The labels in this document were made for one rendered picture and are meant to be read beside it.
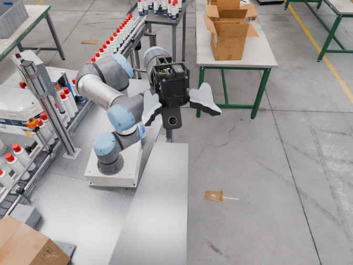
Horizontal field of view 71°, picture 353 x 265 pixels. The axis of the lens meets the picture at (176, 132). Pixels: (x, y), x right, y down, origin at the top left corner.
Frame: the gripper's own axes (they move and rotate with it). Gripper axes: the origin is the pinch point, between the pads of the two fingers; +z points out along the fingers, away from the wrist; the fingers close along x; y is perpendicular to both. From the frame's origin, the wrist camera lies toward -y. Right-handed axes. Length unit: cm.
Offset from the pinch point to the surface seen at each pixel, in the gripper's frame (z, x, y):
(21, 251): -26, -59, -62
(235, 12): -217, 109, -18
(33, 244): -27, -55, -62
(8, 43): -272, -129, -39
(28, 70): -83, -53, -12
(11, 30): -291, -128, -29
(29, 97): -159, -86, -56
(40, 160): -94, -70, -71
